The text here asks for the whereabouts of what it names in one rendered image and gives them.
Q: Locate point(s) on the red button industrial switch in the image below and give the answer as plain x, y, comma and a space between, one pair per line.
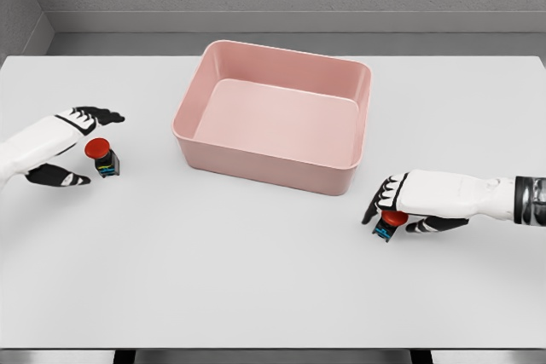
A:
387, 225
103, 157

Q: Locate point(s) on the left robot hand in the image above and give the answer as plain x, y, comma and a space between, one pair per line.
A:
47, 136

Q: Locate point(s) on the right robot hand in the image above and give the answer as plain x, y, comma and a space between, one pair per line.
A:
435, 194

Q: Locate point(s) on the pink plastic basket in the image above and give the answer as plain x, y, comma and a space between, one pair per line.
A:
273, 114

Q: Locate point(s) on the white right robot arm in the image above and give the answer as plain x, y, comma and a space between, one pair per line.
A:
514, 200

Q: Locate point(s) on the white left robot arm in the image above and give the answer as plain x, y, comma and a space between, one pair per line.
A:
10, 156

